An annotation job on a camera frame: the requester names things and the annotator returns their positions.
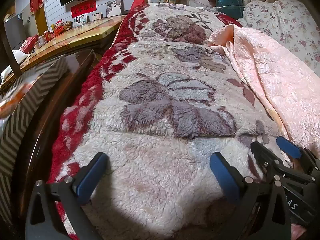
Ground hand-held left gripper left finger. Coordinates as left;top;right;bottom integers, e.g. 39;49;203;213
25;152;110;240

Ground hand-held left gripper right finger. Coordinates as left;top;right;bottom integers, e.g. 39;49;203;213
209;152;293;240

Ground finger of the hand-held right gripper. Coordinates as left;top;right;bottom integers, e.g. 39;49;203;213
250;141;315;187
276;136;320;176

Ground chevron-patterned storage box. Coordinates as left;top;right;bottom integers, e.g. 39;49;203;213
0;57;69;227

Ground red floral fleece blanket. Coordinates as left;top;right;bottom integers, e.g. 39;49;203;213
47;0;283;240

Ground pink quilted blanket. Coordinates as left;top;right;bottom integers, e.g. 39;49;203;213
207;24;320;155

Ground floral bed sheet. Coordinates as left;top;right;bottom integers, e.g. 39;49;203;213
240;0;320;73

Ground wooden table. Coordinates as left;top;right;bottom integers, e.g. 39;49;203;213
0;15;128;88

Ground red gift box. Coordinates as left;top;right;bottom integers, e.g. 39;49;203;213
21;35;39;53

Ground red and white plush doll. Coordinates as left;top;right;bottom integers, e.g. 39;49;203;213
54;19;67;34

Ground blue plastic bag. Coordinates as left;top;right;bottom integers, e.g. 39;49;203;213
216;0;244;19

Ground grey refrigerator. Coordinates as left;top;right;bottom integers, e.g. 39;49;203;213
4;11;27;50

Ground large wedding photo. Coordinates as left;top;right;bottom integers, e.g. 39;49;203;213
106;0;123;17

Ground dark wooden bed frame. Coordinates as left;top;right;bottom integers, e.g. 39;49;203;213
10;49;97;240

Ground dark wooden post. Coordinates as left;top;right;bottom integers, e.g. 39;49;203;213
0;17;23;78

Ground red wall banner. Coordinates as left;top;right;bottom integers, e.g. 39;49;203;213
71;0;97;18

